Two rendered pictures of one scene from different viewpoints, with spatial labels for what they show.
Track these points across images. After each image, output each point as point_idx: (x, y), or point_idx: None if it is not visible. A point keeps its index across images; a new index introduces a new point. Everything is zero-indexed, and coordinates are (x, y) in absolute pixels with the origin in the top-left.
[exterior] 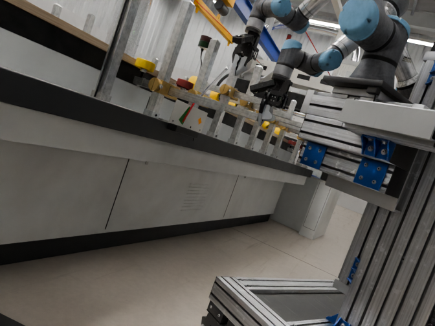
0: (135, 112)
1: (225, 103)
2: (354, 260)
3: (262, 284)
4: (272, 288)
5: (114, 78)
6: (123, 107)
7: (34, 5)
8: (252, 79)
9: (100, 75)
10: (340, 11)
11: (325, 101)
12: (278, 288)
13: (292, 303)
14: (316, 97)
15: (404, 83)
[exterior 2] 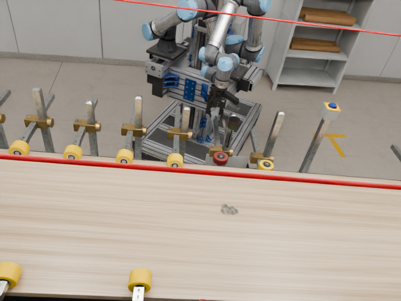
0: (278, 170)
1: (219, 135)
2: (200, 121)
3: (203, 163)
4: (200, 159)
5: (301, 165)
6: (287, 171)
7: (351, 177)
8: (141, 111)
9: (307, 169)
10: (260, 56)
11: (231, 87)
12: (197, 158)
13: (198, 154)
14: (229, 88)
15: (164, 33)
